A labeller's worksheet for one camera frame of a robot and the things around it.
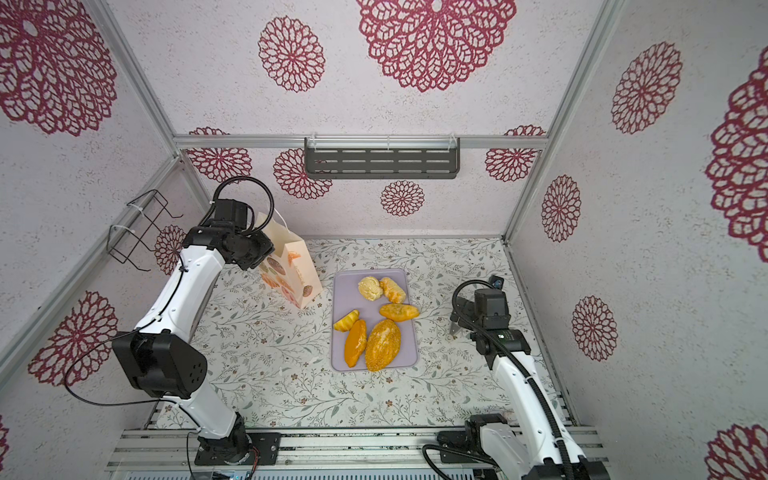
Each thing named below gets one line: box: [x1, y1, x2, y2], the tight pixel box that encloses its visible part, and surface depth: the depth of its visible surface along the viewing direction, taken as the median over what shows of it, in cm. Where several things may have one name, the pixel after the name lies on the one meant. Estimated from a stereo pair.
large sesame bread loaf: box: [365, 318, 401, 372], surface depth 87 cm
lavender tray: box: [331, 268, 418, 372], surface depth 94 cm
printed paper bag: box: [258, 212, 323, 309], surface depth 90 cm
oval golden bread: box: [379, 303, 421, 323], surface depth 97 cm
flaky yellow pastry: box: [379, 277, 406, 304], surface depth 101 cm
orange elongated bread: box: [344, 319, 367, 368], surface depth 89 cm
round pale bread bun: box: [358, 276, 384, 302], surface depth 100 cm
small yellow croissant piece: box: [333, 309, 360, 332], surface depth 93 cm
